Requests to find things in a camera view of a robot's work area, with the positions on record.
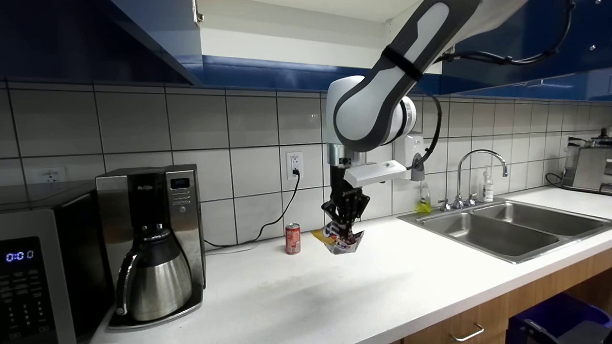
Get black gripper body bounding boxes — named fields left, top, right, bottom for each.
left=321, top=164, right=371, bottom=225

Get yellow and brown snack packet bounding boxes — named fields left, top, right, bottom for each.
left=310, top=223, right=367, bottom=256

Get open white cabinet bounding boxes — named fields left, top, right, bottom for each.
left=193, top=0, right=446, bottom=72

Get blue open cabinet door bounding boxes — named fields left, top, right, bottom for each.
left=107, top=0, right=207, bottom=88

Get blue cabinet door with hinge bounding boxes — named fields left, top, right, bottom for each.
left=442, top=0, right=612, bottom=103

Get red soda can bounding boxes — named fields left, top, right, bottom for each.
left=283, top=221, right=302, bottom=256

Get green dish soap bottle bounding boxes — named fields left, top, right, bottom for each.
left=415, top=181, right=436, bottom=216

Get white hand soap bottle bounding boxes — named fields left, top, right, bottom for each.
left=482, top=168, right=497, bottom=204

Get chrome sink faucet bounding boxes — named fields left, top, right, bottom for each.
left=438, top=147, right=511, bottom=212

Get black and steel coffee maker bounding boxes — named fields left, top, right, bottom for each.
left=94, top=162, right=207, bottom=330

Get stainless steel double sink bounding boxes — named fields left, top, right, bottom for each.
left=400, top=197, right=612, bottom=265

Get stainless steel coffee carafe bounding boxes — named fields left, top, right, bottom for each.
left=113, top=229, right=195, bottom=323

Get wooden base cabinets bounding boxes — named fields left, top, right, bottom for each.
left=400, top=246, right=612, bottom=344

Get blue bin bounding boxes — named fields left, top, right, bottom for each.
left=505, top=292, right=612, bottom=344

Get silver countertop appliance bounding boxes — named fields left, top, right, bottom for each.
left=547, top=126, right=612, bottom=197

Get black and silver microwave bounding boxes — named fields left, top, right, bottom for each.
left=0, top=183, right=117, bottom=344

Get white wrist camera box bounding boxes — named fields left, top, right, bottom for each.
left=344, top=158, right=409, bottom=189

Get white wall outlet with plug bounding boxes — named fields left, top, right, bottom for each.
left=283, top=149, right=306, bottom=191

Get black power cable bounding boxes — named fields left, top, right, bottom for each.
left=203, top=168, right=302, bottom=250

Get silver drawer handle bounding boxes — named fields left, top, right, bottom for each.
left=448, top=323, right=486, bottom=344

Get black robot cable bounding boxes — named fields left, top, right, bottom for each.
left=409, top=0, right=580, bottom=168

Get empty white wall outlet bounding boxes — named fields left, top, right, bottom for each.
left=38, top=166, right=69, bottom=187

